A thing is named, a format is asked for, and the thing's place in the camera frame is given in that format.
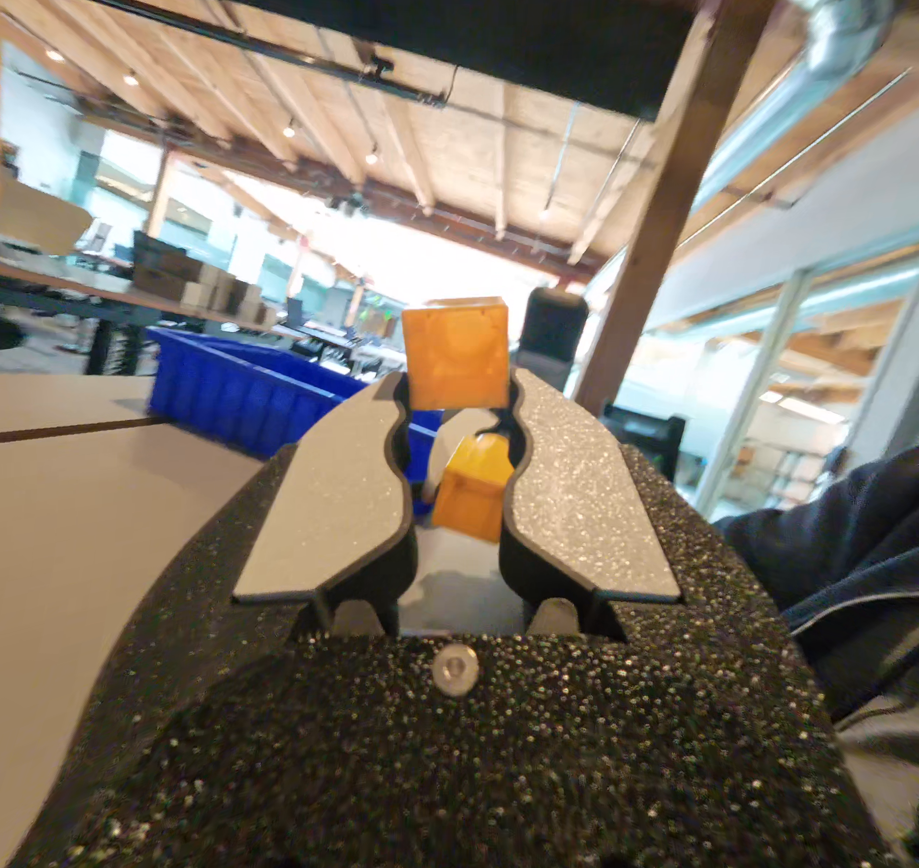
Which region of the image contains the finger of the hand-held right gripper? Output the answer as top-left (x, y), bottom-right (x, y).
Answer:
top-left (422, 409), bottom-right (504, 503)

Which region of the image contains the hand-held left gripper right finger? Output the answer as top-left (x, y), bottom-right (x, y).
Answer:
top-left (500, 367), bottom-right (683, 607)

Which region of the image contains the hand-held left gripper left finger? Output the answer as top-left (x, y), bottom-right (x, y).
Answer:
top-left (232, 371), bottom-right (419, 607)

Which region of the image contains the yellow one-stud block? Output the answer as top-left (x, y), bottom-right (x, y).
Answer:
top-left (432, 434), bottom-right (515, 544)
top-left (401, 297), bottom-right (511, 411)

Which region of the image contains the blue plastic bin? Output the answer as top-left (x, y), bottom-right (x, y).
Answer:
top-left (147, 328), bottom-right (446, 496)

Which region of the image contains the black cabinet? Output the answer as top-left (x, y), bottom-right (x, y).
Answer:
top-left (603, 405), bottom-right (686, 481)

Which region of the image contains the wooden pillar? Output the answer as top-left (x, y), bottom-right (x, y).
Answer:
top-left (574, 0), bottom-right (780, 417)

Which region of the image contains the person's dark jacket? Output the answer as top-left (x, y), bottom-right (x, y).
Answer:
top-left (718, 445), bottom-right (919, 718)

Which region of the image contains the stack of cardboard boxes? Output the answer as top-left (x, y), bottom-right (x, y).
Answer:
top-left (133, 233), bottom-right (277, 327)

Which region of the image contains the wooden desk with black legs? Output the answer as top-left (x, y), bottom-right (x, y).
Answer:
top-left (0, 258), bottom-right (310, 381)

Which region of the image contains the black overhead panel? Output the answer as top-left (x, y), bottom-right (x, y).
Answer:
top-left (72, 0), bottom-right (701, 122)

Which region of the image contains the beige board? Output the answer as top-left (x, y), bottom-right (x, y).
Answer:
top-left (0, 179), bottom-right (94, 255)

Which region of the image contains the metal air duct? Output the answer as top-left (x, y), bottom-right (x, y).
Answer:
top-left (693, 0), bottom-right (906, 209)

